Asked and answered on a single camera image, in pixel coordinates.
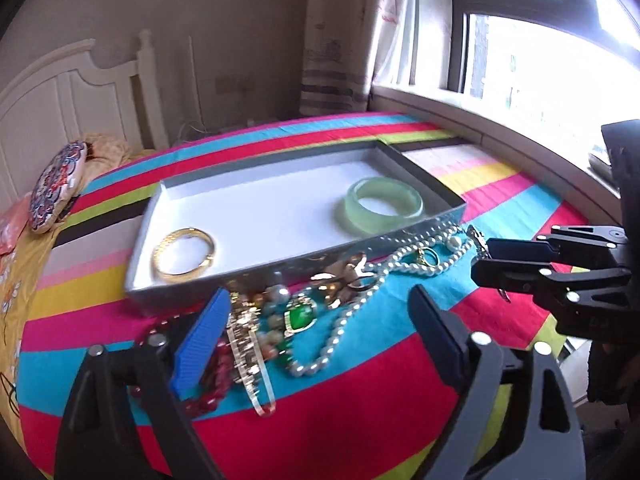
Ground yellow floral bedsheet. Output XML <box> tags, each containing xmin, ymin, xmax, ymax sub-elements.
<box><xmin>0</xmin><ymin>220</ymin><xmax>68</xmax><ymax>441</ymax></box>

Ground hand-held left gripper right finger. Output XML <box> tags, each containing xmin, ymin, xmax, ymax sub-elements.
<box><xmin>407</xmin><ymin>285</ymin><xmax>588</xmax><ymax>480</ymax></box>

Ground dark framed window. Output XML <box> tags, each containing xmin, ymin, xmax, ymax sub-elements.
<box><xmin>447</xmin><ymin>0</ymin><xmax>640</xmax><ymax>171</ymax></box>

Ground gold bow brooch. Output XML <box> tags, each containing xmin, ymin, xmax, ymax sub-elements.
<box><xmin>310</xmin><ymin>255</ymin><xmax>383</xmax><ymax>311</ymax></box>

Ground pearl necklace with green pendant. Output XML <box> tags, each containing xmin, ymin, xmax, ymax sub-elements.
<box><xmin>272</xmin><ymin>222</ymin><xmax>476</xmax><ymax>378</ymax></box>

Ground gold bangle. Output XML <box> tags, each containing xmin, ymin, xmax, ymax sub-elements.
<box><xmin>151</xmin><ymin>227</ymin><xmax>218</xmax><ymax>281</ymax></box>

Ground thin floor lamp pole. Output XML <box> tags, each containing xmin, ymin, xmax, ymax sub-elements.
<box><xmin>187</xmin><ymin>35</ymin><xmax>207</xmax><ymax>133</ymax></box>

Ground printed curtain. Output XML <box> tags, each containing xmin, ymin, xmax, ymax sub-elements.
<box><xmin>299</xmin><ymin>0</ymin><xmax>417</xmax><ymax>117</ymax></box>

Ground mixed colour bead bracelet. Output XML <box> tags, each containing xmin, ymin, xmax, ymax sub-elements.
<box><xmin>250</xmin><ymin>284</ymin><xmax>293</xmax><ymax>361</ymax></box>

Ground white wooden headboard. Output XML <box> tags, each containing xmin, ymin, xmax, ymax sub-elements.
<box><xmin>0</xmin><ymin>30</ymin><xmax>168</xmax><ymax>201</ymax></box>

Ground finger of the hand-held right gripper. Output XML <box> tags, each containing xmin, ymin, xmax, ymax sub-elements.
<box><xmin>471</xmin><ymin>259</ymin><xmax>633</xmax><ymax>346</ymax></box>
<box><xmin>485</xmin><ymin>226</ymin><xmax>629</xmax><ymax>267</ymax></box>

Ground beige crumpled blanket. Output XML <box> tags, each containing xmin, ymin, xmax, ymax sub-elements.
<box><xmin>85</xmin><ymin>132</ymin><xmax>146</xmax><ymax>173</ymax></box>

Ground red bead bracelet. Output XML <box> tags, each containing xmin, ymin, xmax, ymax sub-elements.
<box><xmin>127</xmin><ymin>317</ymin><xmax>236</xmax><ymax>418</ymax></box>

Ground silver clip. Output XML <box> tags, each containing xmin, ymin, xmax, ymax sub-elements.
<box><xmin>467</xmin><ymin>224</ymin><xmax>491</xmax><ymax>261</ymax></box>

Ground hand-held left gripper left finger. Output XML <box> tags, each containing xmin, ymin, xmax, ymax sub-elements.
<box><xmin>54</xmin><ymin>287</ymin><xmax>232</xmax><ymax>480</ymax></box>

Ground round patterned cushion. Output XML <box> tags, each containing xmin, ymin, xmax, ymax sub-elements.
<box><xmin>31</xmin><ymin>142</ymin><xmax>91</xmax><ymax>235</ymax></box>

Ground white window sill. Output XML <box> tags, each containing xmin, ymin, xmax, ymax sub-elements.
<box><xmin>370</xmin><ymin>84</ymin><xmax>631</xmax><ymax>231</ymax></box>

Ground grey cardboard box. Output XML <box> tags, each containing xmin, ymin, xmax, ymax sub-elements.
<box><xmin>124</xmin><ymin>140</ymin><xmax>468</xmax><ymax>317</ymax></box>

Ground pink floral quilt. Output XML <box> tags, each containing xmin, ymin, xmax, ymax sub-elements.
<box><xmin>0</xmin><ymin>197</ymin><xmax>32</xmax><ymax>256</ymax></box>

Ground striped colourful blanket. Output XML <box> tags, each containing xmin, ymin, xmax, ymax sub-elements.
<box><xmin>20</xmin><ymin>112</ymin><xmax>601</xmax><ymax>480</ymax></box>

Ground green jade bangle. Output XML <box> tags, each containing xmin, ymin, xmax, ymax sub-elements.
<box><xmin>345</xmin><ymin>177</ymin><xmax>425</xmax><ymax>235</ymax></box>

